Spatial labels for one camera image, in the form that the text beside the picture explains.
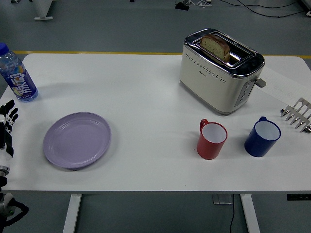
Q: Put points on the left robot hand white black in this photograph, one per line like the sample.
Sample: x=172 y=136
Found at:
x=5 y=155

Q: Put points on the purple plate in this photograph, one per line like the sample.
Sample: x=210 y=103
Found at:
x=77 y=140

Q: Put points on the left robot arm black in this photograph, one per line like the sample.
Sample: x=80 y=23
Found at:
x=12 y=210

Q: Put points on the blue labelled drink bottle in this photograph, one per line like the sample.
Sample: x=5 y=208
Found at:
x=20 y=82

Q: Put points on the white table leg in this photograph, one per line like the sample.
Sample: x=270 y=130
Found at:
x=250 y=213
x=71 y=213

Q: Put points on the white furniture foot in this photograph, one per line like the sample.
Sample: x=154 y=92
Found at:
x=43 y=13

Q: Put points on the red mug white inside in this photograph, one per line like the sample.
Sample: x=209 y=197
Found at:
x=209 y=148

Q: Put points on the cream silver toaster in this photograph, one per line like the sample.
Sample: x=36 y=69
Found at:
x=211 y=89

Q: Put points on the black power adapter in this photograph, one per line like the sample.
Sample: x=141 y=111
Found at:
x=182 y=6

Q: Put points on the brown bread slice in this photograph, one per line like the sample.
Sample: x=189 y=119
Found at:
x=215 y=46

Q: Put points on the blue mug white inside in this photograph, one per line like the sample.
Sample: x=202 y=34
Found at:
x=257 y=146

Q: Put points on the white paper sheet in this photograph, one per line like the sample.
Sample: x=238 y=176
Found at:
x=281 y=85

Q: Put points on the black table control panel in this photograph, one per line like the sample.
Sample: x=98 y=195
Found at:
x=298 y=197

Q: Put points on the silver metal toast rack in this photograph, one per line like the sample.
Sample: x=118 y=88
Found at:
x=300 y=116

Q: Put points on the grey under-table bracket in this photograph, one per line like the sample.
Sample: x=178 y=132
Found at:
x=222 y=199

